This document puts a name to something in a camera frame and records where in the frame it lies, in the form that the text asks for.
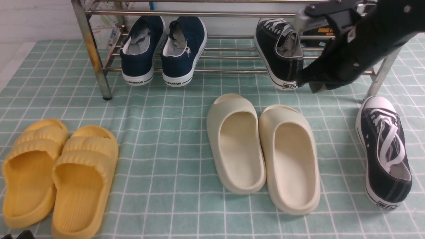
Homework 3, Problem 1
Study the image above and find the dark object at corner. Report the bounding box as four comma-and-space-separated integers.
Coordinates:
0, 230, 35, 239

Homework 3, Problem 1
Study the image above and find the navy canvas shoe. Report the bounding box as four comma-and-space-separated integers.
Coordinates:
120, 16, 166, 86
161, 16, 208, 87

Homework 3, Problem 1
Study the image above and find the left cream slipper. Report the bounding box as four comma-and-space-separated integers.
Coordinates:
206, 93, 267, 194

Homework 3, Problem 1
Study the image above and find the cream slipper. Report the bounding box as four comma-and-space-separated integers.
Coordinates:
258, 105, 320, 215
206, 93, 267, 194

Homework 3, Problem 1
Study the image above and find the metal shoe rack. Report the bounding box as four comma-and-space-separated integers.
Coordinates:
72, 0, 401, 100

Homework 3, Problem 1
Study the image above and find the left yellow slipper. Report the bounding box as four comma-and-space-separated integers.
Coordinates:
2, 119, 69, 228

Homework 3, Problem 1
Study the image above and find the black book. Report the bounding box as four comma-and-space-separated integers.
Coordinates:
301, 26, 334, 47

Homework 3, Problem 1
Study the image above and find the yellow slipper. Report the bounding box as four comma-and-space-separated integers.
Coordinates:
51, 125, 119, 239
2, 119, 69, 228

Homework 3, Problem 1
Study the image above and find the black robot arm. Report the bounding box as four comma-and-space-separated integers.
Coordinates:
294, 0, 425, 93

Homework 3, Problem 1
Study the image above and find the left navy canvas shoe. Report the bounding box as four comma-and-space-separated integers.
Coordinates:
120, 16, 166, 86

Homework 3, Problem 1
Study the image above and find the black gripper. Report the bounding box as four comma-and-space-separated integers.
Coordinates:
294, 0, 379, 94

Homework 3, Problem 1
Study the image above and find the map poster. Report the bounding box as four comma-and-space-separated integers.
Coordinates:
90, 2, 135, 50

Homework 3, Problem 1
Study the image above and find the black canvas sneaker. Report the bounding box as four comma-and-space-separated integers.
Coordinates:
254, 18, 304, 91
355, 96, 413, 210

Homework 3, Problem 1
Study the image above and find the right yellow slipper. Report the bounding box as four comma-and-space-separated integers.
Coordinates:
51, 125, 119, 239

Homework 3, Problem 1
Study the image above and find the right cream slipper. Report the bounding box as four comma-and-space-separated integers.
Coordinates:
258, 105, 320, 215

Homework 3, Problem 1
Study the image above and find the right navy canvas shoe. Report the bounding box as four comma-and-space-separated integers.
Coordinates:
161, 16, 208, 87

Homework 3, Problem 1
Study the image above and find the green checked cloth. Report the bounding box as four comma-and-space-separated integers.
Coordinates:
0, 38, 424, 239

